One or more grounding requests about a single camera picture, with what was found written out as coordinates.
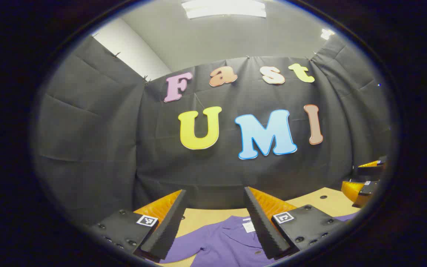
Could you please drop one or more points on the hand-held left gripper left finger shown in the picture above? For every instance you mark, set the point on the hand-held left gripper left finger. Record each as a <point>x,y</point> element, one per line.
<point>169,230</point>

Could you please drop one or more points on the black backdrop cloth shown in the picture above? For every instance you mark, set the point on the black backdrop cloth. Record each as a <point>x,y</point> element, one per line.
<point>235,174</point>

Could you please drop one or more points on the purple knit garment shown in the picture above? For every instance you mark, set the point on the purple knit garment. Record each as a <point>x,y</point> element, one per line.
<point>221,244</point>

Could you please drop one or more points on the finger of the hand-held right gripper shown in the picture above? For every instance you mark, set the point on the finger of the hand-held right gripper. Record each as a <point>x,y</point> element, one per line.
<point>371,168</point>
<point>354,193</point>

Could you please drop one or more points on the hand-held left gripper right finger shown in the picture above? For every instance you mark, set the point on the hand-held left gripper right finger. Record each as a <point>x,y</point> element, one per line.
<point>263,230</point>

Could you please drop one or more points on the large ceiling light panel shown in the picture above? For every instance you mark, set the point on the large ceiling light panel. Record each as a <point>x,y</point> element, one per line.
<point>224,8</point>

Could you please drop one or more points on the small ceiling light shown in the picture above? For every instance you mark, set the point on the small ceiling light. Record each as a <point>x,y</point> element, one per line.
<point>327,34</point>

